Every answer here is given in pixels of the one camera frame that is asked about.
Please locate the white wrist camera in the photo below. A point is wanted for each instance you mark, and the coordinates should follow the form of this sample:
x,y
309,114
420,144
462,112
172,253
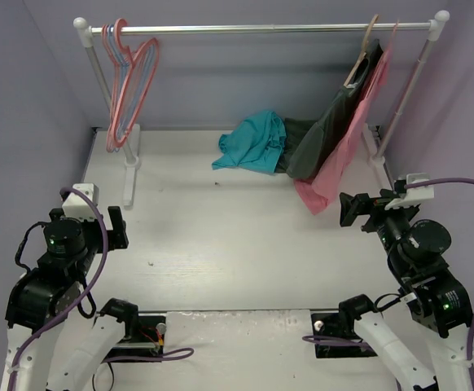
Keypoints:
x,y
76,207
411,191

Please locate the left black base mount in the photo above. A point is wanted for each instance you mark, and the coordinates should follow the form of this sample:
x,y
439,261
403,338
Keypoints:
x,y
147,340

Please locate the white metal clothes rack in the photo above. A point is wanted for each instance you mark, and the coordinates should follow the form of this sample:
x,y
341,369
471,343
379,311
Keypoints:
x,y
86,34

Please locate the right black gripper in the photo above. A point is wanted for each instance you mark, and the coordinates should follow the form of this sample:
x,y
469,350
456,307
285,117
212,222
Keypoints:
x,y
367,213

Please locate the pink plastic hanger front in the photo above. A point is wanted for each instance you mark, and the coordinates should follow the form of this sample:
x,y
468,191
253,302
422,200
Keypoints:
x,y
133,87

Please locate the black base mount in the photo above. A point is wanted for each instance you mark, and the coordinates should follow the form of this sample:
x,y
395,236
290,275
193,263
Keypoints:
x,y
147,340
334,341

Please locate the wooden hanger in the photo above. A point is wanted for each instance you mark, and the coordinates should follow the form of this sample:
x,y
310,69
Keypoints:
x,y
362,52

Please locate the pink plastic hanger rear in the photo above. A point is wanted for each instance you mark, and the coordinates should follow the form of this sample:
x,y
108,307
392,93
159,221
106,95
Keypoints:
x,y
119,128

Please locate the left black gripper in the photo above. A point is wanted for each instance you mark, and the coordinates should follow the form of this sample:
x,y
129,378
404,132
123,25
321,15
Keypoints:
x,y
115,227

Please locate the pink hanger on right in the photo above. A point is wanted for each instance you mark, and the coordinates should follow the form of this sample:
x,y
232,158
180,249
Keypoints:
x,y
389,46

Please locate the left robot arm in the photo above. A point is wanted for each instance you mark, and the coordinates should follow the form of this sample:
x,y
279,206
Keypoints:
x,y
41,300

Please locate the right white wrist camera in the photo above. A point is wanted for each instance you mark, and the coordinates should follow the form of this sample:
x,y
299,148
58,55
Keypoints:
x,y
411,191

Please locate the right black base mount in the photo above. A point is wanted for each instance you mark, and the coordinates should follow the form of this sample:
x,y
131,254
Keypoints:
x,y
334,341

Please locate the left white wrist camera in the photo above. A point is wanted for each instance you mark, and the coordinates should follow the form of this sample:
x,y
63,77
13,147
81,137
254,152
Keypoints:
x,y
76,207

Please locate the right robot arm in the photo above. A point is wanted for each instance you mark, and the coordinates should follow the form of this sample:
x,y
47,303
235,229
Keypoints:
x,y
437,301

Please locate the pink plastic hanger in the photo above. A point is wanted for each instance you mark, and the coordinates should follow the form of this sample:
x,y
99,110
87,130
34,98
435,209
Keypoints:
x,y
119,128
133,87

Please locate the dark green t shirt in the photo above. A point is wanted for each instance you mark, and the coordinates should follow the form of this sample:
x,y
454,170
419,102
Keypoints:
x,y
310,142

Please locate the pink t shirt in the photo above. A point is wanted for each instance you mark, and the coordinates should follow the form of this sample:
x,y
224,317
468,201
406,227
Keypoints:
x,y
322,189

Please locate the teal t shirt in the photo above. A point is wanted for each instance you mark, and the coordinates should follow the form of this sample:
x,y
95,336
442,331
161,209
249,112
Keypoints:
x,y
256,144

